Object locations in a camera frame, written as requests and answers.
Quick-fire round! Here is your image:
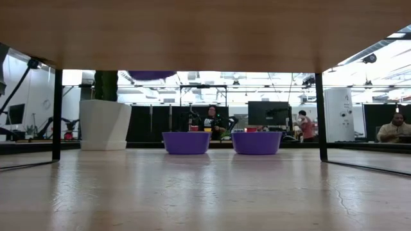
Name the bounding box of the purple plastic mini bowl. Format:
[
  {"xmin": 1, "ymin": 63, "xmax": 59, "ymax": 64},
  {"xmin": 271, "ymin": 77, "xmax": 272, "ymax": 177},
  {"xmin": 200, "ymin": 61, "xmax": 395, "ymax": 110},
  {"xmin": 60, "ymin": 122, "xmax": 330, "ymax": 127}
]
[
  {"xmin": 231, "ymin": 131, "xmax": 283, "ymax": 156},
  {"xmin": 161, "ymin": 131, "xmax": 213, "ymax": 155},
  {"xmin": 127, "ymin": 70, "xmax": 177, "ymax": 81}
]

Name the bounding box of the person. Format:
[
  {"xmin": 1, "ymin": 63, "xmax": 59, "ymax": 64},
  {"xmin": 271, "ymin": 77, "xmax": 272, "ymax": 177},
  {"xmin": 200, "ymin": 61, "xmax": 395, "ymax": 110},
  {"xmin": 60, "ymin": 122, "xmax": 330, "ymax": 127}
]
[
  {"xmin": 200, "ymin": 105, "xmax": 227, "ymax": 141},
  {"xmin": 295, "ymin": 110, "xmax": 317, "ymax": 143},
  {"xmin": 376, "ymin": 112, "xmax": 411, "ymax": 144}
]

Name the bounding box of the small wooden shelf rack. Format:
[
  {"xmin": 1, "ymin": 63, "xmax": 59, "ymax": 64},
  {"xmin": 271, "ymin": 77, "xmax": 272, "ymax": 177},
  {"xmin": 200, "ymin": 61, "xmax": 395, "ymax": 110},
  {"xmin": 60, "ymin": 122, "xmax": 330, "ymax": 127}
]
[{"xmin": 0, "ymin": 0, "xmax": 411, "ymax": 176}]

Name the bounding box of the green cactus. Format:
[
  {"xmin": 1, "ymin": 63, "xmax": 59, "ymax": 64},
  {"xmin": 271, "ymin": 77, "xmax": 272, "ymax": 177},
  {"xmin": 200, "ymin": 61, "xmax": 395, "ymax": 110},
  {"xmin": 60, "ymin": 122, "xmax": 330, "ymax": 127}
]
[{"xmin": 94, "ymin": 70, "xmax": 119, "ymax": 102}]

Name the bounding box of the white angular planter pot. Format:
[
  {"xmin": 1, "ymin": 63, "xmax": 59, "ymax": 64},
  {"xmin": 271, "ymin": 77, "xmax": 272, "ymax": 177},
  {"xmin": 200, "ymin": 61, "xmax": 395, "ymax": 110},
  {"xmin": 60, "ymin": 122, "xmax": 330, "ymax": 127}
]
[{"xmin": 79, "ymin": 99, "xmax": 132, "ymax": 151}]

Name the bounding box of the white cylindrical column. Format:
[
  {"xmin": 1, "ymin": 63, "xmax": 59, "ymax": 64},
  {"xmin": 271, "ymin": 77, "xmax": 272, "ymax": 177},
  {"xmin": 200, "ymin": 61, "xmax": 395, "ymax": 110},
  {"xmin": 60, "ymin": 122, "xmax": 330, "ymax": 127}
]
[{"xmin": 323, "ymin": 88, "xmax": 356, "ymax": 143}]

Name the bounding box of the small black monitor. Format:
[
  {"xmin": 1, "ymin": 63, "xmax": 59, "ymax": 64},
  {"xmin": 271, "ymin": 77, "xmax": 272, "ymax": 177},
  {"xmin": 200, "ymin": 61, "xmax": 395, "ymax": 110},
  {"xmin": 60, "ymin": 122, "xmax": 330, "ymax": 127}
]
[{"xmin": 5, "ymin": 103, "xmax": 26, "ymax": 126}]

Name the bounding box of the black partition wall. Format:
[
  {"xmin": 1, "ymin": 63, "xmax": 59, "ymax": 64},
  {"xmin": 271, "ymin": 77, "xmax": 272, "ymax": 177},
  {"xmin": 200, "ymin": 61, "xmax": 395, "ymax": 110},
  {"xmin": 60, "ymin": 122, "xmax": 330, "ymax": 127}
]
[
  {"xmin": 128, "ymin": 105, "xmax": 231, "ymax": 149},
  {"xmin": 363, "ymin": 103, "xmax": 411, "ymax": 142}
]

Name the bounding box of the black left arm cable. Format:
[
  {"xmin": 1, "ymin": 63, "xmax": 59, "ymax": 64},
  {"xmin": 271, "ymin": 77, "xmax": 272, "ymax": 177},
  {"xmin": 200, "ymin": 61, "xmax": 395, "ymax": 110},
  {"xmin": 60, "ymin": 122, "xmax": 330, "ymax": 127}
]
[{"xmin": 0, "ymin": 64, "xmax": 35, "ymax": 114}]

